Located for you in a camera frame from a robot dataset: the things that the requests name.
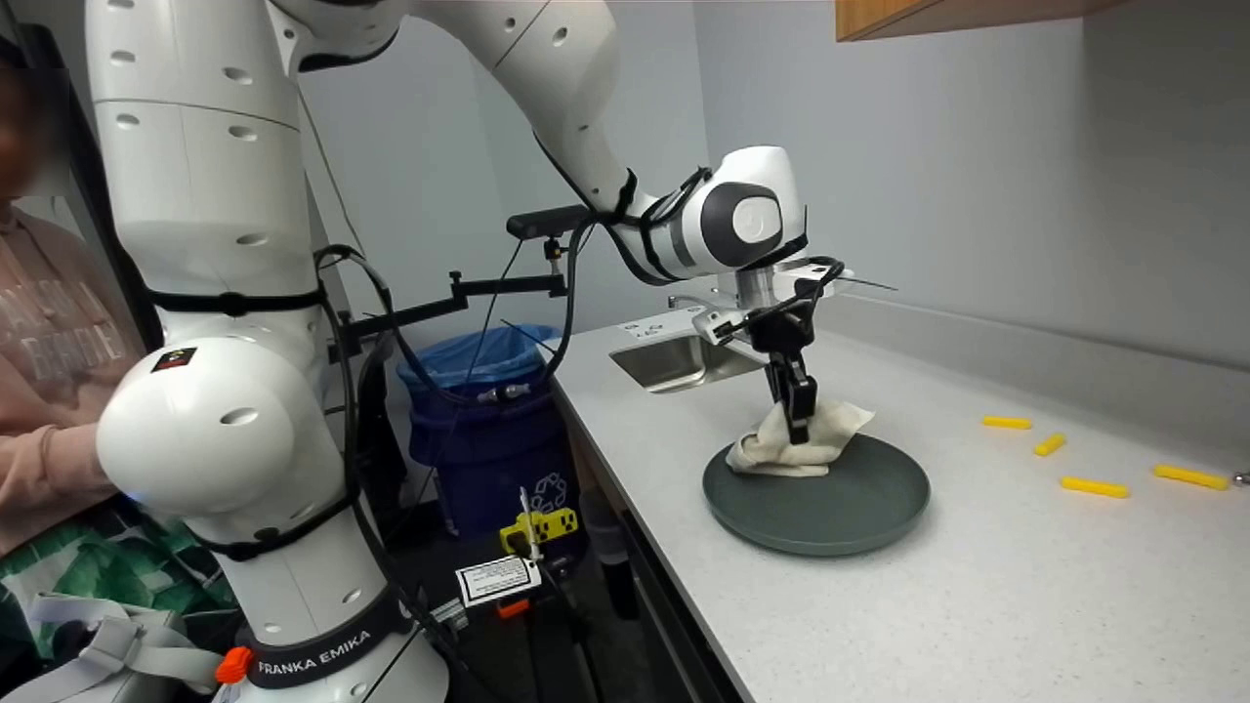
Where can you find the yellow pasta piece small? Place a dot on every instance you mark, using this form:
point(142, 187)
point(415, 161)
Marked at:
point(1049, 447)

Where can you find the yellow pasta piece far left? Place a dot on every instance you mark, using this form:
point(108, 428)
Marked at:
point(1006, 425)

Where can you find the person in pink sweater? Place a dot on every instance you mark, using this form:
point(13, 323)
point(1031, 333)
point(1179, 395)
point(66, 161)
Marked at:
point(65, 346)

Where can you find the white label plate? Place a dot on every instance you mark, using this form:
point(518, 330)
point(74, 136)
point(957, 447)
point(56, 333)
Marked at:
point(497, 579)

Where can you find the steel sink basin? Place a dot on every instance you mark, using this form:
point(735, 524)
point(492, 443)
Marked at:
point(682, 363)

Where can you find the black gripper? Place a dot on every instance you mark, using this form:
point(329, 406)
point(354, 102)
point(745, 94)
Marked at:
point(782, 333)

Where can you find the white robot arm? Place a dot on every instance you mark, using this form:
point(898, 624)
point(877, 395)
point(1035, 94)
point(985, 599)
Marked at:
point(224, 425)

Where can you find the blue trash bin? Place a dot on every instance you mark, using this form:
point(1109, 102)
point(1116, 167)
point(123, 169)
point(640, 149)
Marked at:
point(487, 420)

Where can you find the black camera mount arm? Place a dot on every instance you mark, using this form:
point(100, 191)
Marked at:
point(396, 317)

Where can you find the yellow black label tag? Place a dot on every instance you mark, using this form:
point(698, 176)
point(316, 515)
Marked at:
point(535, 529)

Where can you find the yellow pasta piece front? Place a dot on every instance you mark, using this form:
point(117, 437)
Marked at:
point(1092, 485)

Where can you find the dark green plate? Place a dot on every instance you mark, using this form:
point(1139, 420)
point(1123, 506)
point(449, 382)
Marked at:
point(864, 501)

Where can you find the white towel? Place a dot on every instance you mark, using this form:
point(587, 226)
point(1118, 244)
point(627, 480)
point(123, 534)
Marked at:
point(769, 451)

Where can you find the wooden wall cabinet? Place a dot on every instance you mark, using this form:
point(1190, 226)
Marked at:
point(914, 19)

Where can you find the black camera on mount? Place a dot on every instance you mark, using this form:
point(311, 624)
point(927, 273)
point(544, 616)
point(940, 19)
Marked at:
point(548, 219)

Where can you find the yellow pasta piece right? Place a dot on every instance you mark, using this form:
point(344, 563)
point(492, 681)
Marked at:
point(1198, 480)

